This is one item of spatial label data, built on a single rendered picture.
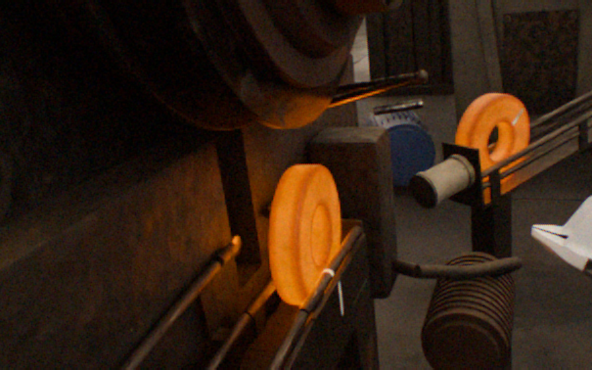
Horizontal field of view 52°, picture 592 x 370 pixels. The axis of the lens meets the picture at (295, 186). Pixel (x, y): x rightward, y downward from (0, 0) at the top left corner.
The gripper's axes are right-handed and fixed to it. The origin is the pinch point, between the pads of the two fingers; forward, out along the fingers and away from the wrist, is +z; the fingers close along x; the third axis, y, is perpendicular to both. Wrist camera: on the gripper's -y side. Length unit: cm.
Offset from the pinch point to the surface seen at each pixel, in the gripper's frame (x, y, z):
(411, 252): -142, -85, 18
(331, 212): -4.9, -7.1, 21.7
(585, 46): -259, -16, -25
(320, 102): 1.0, 7.4, 24.0
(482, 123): -42.8, -2.9, 8.5
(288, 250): 6.6, -6.4, 22.7
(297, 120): 7.4, 7.2, 24.0
